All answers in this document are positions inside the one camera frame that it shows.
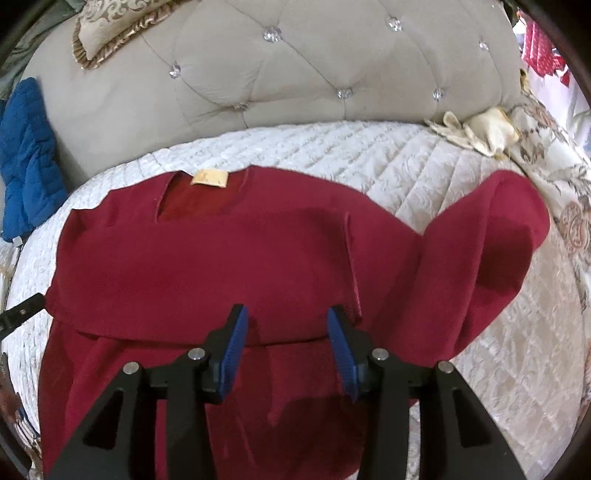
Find dark red sweater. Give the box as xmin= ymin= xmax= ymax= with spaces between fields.
xmin=39 ymin=166 xmax=550 ymax=479

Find pink red hanging clothes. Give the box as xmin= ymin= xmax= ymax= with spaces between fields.
xmin=522 ymin=17 xmax=570 ymax=87

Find blue quilted garment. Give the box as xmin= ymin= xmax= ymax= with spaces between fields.
xmin=1 ymin=78 xmax=68 ymax=242

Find beige gold-fringed pillow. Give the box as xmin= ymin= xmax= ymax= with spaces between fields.
xmin=72 ymin=0 xmax=183 ymax=70

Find cream floral bedsheet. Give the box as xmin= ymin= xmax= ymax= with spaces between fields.
xmin=424 ymin=91 xmax=591 ymax=296

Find beige tufted headboard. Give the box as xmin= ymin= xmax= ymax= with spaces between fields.
xmin=25 ymin=1 xmax=521 ymax=186

